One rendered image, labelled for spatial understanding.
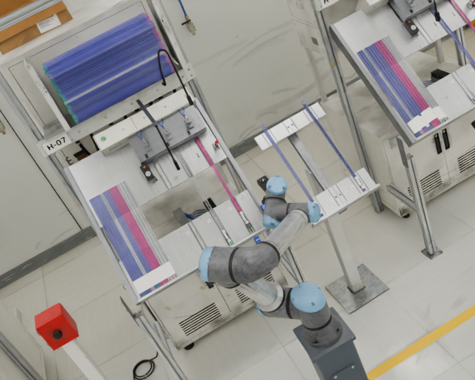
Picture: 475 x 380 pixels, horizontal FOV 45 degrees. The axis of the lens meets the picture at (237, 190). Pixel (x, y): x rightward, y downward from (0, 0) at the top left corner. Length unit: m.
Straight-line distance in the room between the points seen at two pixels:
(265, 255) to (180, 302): 1.29
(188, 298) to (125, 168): 0.78
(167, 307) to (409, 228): 1.43
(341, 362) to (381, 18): 1.67
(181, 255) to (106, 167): 0.54
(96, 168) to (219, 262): 1.08
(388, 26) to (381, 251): 1.21
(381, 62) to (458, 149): 0.80
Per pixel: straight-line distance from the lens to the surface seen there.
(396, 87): 2.90
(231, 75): 4.44
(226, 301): 3.15
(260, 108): 4.60
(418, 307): 3.03
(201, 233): 2.61
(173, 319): 3.11
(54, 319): 2.72
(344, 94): 3.15
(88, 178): 2.75
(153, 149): 2.67
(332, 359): 2.31
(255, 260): 1.81
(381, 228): 3.49
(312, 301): 2.13
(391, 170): 3.24
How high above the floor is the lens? 2.28
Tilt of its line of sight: 32 degrees down
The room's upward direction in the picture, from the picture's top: 25 degrees counter-clockwise
